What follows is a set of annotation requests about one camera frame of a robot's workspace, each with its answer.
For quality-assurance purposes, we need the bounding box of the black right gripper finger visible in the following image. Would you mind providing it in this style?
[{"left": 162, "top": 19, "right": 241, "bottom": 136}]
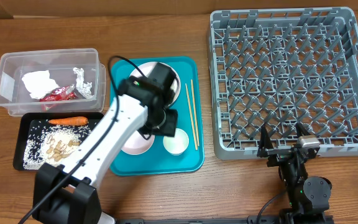
[
  {"left": 295, "top": 123, "right": 310, "bottom": 137},
  {"left": 257, "top": 125, "right": 273, "bottom": 157}
]

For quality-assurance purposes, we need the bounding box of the white cup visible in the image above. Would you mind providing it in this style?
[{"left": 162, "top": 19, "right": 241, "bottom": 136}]
[{"left": 163, "top": 128, "right": 189, "bottom": 156}]

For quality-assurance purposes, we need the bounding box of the white bowl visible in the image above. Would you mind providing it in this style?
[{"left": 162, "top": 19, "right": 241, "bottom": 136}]
[{"left": 122, "top": 131, "right": 155, "bottom": 156}]

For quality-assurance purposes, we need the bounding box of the orange carrot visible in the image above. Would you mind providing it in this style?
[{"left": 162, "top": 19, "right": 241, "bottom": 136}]
[{"left": 48, "top": 116, "right": 89, "bottom": 126}]

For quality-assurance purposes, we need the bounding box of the pile of peanuts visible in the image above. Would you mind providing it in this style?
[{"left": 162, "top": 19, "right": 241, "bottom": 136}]
[{"left": 46, "top": 139, "right": 80, "bottom": 162}]

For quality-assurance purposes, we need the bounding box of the white rice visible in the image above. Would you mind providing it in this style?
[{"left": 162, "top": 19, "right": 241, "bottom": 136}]
[{"left": 23, "top": 119, "right": 92, "bottom": 170}]

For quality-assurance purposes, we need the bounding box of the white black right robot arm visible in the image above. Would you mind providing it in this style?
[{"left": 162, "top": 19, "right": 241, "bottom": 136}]
[{"left": 255, "top": 123, "right": 334, "bottom": 223}]

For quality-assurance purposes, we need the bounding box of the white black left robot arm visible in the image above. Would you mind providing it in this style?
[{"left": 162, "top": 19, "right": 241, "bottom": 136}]
[{"left": 20, "top": 62, "right": 178, "bottom": 223}]

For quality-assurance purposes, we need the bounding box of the grey dishwasher rack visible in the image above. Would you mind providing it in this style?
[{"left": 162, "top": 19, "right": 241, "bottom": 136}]
[{"left": 208, "top": 7, "right": 358, "bottom": 159}]

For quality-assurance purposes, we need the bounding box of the clear plastic waste bin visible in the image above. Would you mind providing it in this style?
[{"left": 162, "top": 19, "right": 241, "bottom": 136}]
[{"left": 0, "top": 48, "right": 106, "bottom": 116}]

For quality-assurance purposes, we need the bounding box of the teal serving tray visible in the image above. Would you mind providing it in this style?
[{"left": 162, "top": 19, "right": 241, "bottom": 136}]
[{"left": 110, "top": 56, "right": 204, "bottom": 176}]

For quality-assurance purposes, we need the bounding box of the left wooden chopstick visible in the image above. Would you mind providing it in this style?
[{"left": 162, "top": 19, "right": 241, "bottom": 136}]
[{"left": 185, "top": 84, "right": 198, "bottom": 151}]

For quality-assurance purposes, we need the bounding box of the wooden chopstick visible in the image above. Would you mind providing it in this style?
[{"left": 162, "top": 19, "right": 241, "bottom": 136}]
[
  {"left": 185, "top": 84, "right": 198, "bottom": 151},
  {"left": 191, "top": 79, "right": 200, "bottom": 147}
]

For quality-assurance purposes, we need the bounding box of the right wooden chopstick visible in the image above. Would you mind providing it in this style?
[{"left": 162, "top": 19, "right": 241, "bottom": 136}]
[{"left": 191, "top": 79, "right": 200, "bottom": 147}]

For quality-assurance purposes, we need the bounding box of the large white plate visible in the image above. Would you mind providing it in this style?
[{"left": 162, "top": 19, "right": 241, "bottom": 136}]
[{"left": 130, "top": 62, "right": 181, "bottom": 108}]

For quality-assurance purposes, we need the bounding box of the crumpled white tissue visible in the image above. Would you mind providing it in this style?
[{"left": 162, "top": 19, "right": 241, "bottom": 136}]
[{"left": 73, "top": 67, "right": 93, "bottom": 99}]

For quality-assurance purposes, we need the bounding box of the red snack wrapper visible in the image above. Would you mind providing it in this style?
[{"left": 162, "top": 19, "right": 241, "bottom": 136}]
[{"left": 40, "top": 85, "right": 77, "bottom": 102}]

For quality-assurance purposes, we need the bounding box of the black rectangular tray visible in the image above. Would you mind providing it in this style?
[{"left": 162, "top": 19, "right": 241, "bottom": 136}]
[{"left": 13, "top": 112, "right": 103, "bottom": 170}]

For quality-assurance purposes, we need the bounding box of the white paper napkin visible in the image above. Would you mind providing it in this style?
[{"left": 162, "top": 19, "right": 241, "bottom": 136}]
[{"left": 22, "top": 70, "right": 59, "bottom": 100}]

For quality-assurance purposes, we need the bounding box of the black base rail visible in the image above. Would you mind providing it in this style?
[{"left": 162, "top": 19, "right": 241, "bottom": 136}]
[{"left": 116, "top": 215, "right": 334, "bottom": 224}]

